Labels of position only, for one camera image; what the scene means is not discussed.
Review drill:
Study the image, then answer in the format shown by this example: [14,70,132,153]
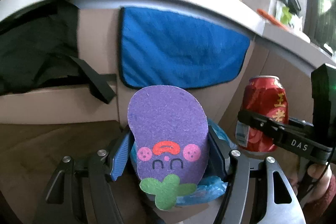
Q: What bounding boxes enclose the black hanging bag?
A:
[0,1,116,104]

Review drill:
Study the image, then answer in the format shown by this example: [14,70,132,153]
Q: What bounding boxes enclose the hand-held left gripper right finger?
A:
[207,126,306,224]

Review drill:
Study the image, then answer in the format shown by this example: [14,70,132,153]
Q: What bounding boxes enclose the blue towel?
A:
[119,7,250,90]

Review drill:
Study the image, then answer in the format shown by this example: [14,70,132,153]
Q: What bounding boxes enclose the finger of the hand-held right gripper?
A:
[289,117,314,131]
[238,109,289,146]

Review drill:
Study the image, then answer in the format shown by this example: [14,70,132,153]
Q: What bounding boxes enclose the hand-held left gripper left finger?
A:
[33,126,135,224]

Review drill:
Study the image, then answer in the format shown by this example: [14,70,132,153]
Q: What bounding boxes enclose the green vegetables in white bag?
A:
[280,6,302,29]

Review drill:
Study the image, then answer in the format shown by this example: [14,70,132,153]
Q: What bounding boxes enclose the person's right hand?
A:
[289,161,332,203]

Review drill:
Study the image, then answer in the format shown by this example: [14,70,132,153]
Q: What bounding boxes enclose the person's right forearm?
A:
[312,174,336,224]

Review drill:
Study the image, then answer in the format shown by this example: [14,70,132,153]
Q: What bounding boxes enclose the bin with blue liner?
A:
[176,124,238,207]

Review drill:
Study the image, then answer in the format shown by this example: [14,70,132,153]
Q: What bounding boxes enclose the orange carrot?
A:
[257,8,282,26]

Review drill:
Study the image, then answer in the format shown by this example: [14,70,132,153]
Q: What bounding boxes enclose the purple eggplant-shaped sponge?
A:
[128,85,209,211]

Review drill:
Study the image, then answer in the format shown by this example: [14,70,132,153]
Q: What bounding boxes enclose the red drink can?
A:
[235,76,289,152]

